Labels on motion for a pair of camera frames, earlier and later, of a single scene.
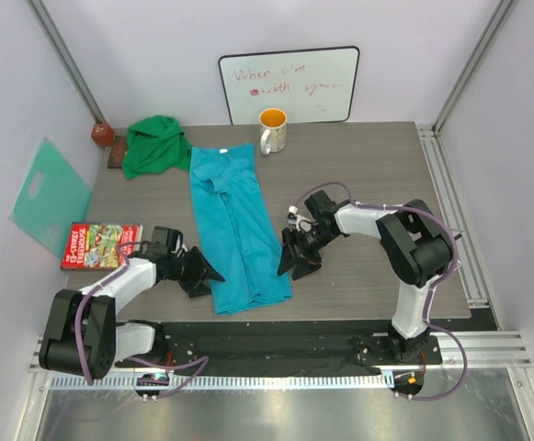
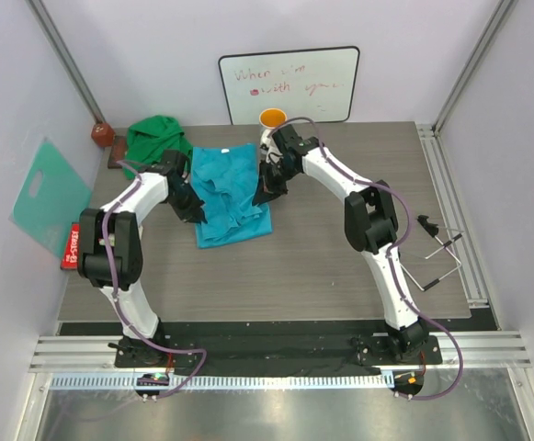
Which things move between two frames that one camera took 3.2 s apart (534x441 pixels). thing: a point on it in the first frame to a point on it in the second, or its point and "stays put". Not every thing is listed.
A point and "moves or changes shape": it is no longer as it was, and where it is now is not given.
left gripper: x=199 y=268 to x=194 y=210
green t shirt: x=155 y=144 stays put
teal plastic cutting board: x=63 y=199 stays put
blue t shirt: x=240 y=239 moves or changes shape
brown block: x=102 y=135 stays put
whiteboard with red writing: x=312 y=85 stays put
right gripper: x=294 y=237 to x=267 y=189
